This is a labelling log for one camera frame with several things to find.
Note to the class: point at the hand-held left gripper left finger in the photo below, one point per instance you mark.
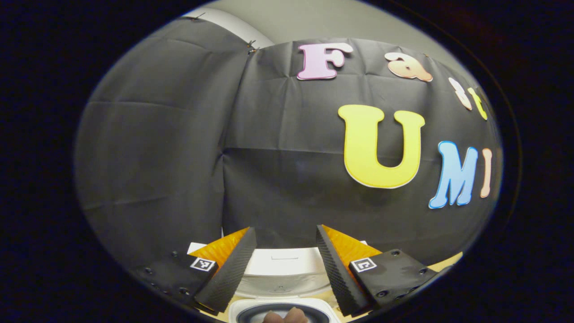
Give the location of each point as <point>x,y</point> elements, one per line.
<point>228,278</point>

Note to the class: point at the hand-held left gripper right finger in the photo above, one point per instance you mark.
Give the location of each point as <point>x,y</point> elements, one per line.
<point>338,278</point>

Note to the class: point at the white rice cooker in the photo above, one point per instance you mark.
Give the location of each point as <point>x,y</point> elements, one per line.
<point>287,269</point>

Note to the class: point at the black backdrop cloth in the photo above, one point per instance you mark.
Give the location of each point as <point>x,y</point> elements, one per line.
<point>157,134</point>

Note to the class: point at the black binder clip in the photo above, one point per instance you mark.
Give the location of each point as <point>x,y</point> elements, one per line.
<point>197,17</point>
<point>251,45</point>

